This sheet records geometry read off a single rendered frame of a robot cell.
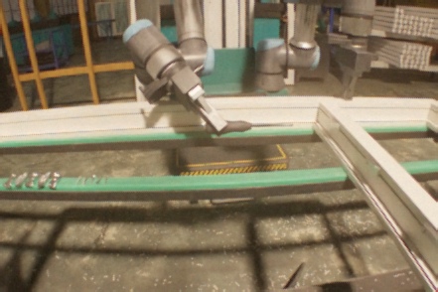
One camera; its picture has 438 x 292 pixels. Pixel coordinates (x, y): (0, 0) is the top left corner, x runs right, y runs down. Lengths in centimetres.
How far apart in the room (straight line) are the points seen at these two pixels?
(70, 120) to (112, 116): 14
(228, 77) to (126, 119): 99
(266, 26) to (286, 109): 366
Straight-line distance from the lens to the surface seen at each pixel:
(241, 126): 63
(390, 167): 55
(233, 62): 165
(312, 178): 59
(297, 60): 156
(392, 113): 95
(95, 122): 82
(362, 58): 78
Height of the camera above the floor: 119
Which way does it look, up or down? 29 degrees down
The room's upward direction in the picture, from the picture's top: 1 degrees counter-clockwise
